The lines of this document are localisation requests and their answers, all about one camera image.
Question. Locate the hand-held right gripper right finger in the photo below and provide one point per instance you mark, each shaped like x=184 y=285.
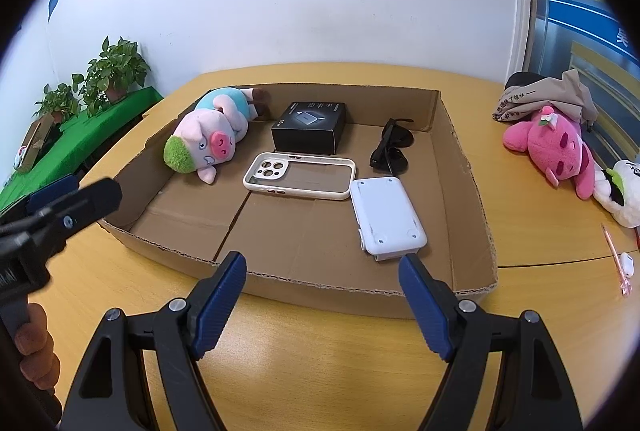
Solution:
x=425 y=311

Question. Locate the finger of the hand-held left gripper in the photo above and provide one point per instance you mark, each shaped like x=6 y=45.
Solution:
x=52 y=193
x=95 y=203

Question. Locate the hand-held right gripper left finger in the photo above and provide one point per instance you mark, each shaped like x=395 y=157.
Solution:
x=220 y=306

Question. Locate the brown cardboard box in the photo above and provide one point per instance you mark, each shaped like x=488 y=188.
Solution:
x=300 y=251

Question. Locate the white plastic device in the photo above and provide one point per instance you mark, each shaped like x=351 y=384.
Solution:
x=385 y=216

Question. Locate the pig plush toy teal shirt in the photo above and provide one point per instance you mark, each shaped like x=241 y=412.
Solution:
x=215 y=131

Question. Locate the white phone case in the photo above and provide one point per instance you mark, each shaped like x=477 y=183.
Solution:
x=265 y=171

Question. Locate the black sunglasses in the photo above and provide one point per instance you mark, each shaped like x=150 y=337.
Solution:
x=392 y=156

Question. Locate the black product box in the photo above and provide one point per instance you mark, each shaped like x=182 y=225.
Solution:
x=310 y=131

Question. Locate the person's left hand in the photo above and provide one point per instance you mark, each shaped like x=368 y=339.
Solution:
x=37 y=351

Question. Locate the small cardboard carton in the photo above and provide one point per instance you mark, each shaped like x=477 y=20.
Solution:
x=32 y=143

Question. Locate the green table cloth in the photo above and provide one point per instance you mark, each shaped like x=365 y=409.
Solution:
x=100 y=126

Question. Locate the small potted green plant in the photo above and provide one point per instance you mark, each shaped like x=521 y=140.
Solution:
x=57 y=101

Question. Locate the large potted green plant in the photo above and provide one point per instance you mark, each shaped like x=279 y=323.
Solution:
x=115 y=71

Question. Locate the pink pen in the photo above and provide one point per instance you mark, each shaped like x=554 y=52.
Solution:
x=616 y=261

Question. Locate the pink plush toy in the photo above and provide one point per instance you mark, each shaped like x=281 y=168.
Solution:
x=550 y=146

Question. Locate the white panda plush toy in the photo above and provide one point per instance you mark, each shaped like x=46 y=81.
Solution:
x=625 y=191

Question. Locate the dark cloth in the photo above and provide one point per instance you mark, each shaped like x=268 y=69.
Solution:
x=520 y=80

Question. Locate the blue door banner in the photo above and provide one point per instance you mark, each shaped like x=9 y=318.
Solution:
x=590 y=18

